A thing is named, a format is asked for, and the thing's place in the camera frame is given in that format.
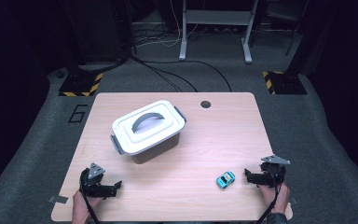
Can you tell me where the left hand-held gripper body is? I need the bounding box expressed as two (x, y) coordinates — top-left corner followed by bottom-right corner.
(79, 162), (106, 198)

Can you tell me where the white floor cable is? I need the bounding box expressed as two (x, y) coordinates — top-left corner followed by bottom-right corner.
(135, 0), (200, 49)

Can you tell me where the black floor cable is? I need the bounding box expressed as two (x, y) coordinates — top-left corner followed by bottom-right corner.
(130, 55), (233, 93)

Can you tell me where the black yellow striped stand base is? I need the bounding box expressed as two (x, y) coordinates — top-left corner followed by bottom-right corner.
(262, 70), (309, 96)
(58, 71), (104, 98)

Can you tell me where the brown plastic storage box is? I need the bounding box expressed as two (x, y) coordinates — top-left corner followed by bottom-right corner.
(110, 105), (187, 165)

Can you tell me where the white metal stand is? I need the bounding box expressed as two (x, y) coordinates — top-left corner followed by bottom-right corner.
(178, 0), (259, 65)

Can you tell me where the person's right hand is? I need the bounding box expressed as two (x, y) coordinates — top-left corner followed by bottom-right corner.
(257, 182), (291, 215)

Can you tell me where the blue toy car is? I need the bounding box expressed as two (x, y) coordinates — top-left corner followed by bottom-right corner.
(215, 171), (236, 189)

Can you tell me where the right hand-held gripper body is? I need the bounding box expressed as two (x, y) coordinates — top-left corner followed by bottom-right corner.
(259, 154), (292, 188)

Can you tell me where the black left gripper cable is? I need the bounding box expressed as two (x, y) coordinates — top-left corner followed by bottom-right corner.
(79, 181), (101, 224)

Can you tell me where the person's left hand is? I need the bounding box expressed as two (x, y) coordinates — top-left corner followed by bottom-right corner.
(71, 189), (103, 219)

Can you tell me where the grey tape piece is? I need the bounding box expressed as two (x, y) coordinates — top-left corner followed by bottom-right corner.
(48, 194), (70, 205)

